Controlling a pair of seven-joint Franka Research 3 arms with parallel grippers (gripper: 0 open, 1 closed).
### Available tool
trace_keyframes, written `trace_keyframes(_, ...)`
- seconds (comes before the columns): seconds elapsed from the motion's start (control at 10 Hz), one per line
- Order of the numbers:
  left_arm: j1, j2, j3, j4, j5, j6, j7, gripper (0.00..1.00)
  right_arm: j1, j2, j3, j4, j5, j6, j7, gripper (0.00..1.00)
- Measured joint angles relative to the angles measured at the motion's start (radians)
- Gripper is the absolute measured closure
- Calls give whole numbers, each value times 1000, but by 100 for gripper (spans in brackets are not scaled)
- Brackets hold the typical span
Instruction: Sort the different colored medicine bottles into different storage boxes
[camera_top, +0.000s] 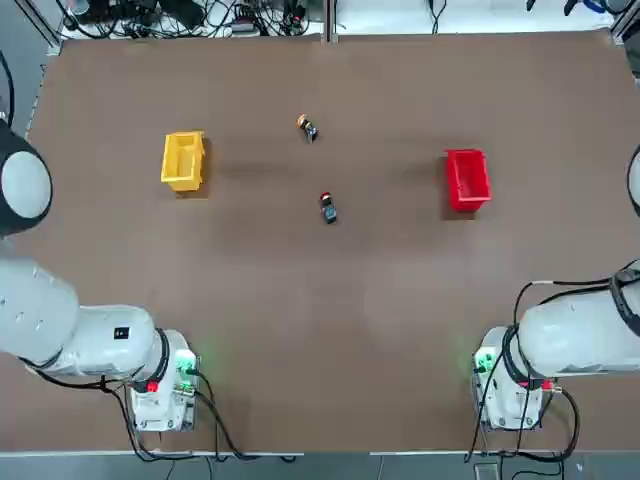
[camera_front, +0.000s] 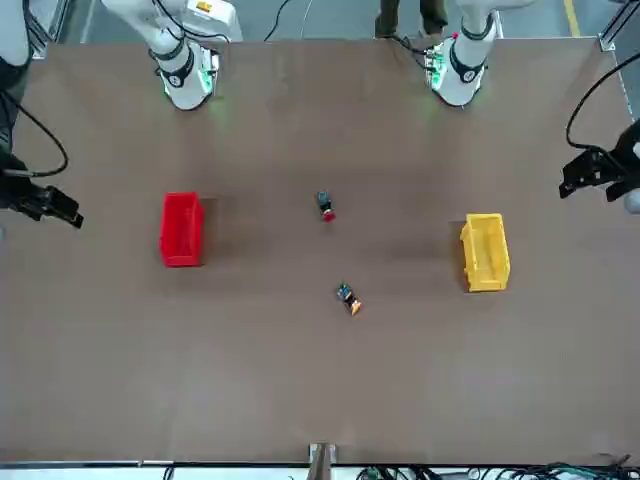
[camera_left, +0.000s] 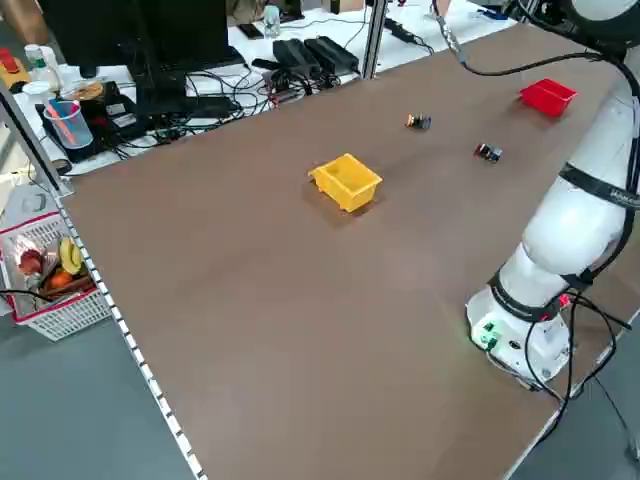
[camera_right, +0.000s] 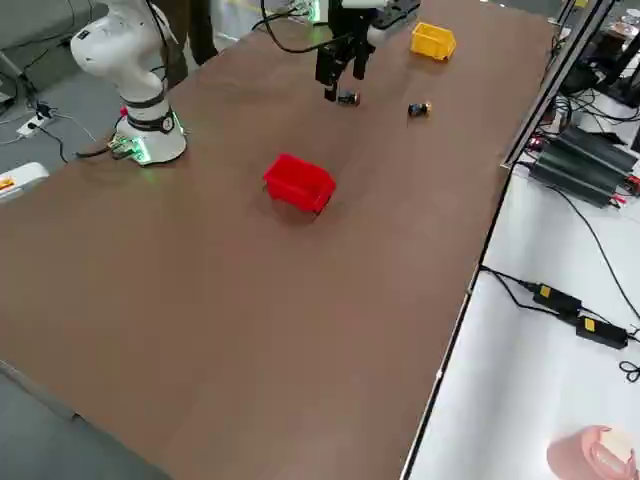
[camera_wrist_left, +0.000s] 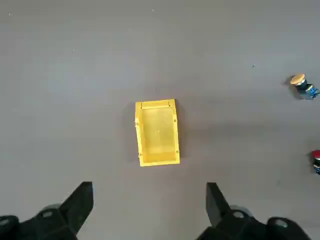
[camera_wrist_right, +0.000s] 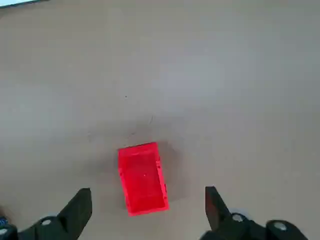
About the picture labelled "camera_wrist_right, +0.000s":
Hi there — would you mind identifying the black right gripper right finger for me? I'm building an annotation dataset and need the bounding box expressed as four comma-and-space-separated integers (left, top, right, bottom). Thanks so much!
201, 185, 310, 240

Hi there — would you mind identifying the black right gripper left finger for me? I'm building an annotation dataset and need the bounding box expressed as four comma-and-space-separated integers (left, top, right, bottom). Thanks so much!
0, 187, 93, 240

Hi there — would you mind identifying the red plastic storage box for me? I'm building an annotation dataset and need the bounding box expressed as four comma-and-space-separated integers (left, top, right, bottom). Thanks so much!
117, 141, 170, 217

